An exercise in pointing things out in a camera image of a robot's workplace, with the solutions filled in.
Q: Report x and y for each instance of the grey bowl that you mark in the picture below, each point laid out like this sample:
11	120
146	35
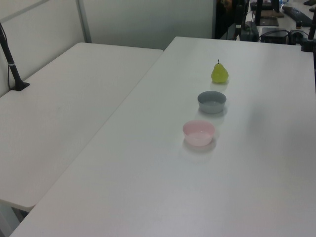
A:
211	103

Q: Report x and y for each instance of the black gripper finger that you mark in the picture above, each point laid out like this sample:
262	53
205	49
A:
237	33

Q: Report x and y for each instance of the white side table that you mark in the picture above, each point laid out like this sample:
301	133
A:
61	111

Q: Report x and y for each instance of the black camera stand pole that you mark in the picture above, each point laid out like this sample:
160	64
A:
10	61

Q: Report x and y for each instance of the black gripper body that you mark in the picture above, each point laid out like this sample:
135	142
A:
239	14

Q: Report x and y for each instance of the grey metal partition post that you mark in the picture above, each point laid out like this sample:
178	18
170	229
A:
84	22

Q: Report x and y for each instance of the black keyboard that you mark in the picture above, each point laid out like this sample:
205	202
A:
297	14

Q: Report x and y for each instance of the black device with green parts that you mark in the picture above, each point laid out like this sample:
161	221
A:
251	30

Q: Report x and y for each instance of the pink bowl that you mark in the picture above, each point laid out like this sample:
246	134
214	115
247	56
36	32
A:
198	135

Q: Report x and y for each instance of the black electronics box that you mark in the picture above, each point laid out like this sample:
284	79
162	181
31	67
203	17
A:
274	34

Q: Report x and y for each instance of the green pear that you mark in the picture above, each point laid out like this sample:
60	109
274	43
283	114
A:
219	74

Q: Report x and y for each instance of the black monitor stand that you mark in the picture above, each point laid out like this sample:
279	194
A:
265	18

